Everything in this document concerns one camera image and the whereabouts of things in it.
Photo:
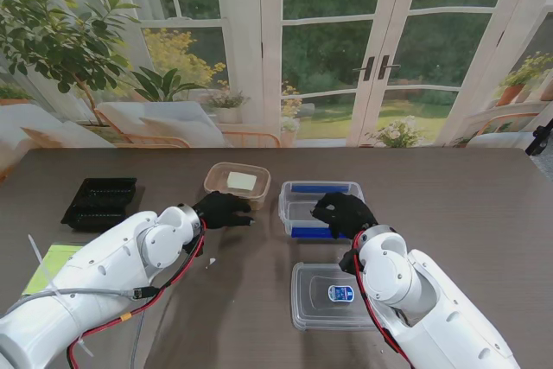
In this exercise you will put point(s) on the clear lid with white label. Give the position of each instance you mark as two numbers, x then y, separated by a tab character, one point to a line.
242	174

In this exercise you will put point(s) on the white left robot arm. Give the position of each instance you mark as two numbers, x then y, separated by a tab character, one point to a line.
95	282

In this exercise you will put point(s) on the clear lid with blue label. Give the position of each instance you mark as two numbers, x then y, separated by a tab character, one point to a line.
311	300

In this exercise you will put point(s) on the black tripod stand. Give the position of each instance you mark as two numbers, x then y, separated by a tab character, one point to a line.
538	140

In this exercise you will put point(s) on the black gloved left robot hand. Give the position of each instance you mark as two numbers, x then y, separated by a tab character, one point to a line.
220	211

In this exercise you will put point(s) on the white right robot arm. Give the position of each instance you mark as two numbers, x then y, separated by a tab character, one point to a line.
415	300

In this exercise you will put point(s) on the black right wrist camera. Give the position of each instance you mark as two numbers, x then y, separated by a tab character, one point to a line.
347	262

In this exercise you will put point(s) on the brown kraft paper container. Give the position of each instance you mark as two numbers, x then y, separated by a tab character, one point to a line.
259	202

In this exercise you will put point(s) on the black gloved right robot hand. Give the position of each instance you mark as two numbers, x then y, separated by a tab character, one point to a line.
347	213

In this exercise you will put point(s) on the printed garden backdrop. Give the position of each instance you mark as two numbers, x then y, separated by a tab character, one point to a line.
328	40

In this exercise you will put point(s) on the small white scrap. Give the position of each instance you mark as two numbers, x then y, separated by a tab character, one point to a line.
211	262

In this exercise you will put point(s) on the black plastic tray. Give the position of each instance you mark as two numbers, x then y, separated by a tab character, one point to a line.
99	205

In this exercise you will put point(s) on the clear lid with green label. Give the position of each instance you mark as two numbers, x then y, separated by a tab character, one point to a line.
47	265

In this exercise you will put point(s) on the clear box with blue clips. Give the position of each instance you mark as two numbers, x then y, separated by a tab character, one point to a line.
298	213

